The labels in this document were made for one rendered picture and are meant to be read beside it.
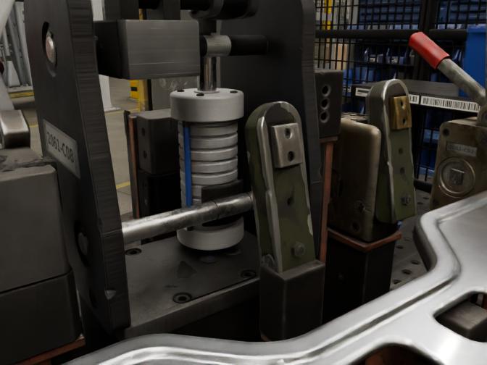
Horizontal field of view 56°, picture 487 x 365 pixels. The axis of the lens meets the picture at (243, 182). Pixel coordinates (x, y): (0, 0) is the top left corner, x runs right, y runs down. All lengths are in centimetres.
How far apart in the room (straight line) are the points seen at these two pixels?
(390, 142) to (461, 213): 9
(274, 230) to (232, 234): 8
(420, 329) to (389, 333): 2
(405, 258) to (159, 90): 252
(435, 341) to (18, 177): 23
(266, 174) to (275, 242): 5
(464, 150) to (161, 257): 36
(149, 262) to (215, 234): 6
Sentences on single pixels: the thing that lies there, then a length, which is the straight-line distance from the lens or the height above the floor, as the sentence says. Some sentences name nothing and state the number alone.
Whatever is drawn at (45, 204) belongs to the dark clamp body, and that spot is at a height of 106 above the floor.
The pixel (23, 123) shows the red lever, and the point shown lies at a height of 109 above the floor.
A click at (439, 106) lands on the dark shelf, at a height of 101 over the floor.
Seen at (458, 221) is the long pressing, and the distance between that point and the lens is 42.
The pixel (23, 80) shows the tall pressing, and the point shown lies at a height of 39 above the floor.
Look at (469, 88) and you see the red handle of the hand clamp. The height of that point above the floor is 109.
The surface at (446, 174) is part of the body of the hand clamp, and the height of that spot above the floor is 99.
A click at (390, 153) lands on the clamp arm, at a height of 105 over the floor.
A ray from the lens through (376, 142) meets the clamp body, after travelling 43.
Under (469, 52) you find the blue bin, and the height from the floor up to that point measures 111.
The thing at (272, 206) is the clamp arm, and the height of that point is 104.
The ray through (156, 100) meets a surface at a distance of 332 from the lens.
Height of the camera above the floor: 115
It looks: 18 degrees down
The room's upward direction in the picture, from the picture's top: straight up
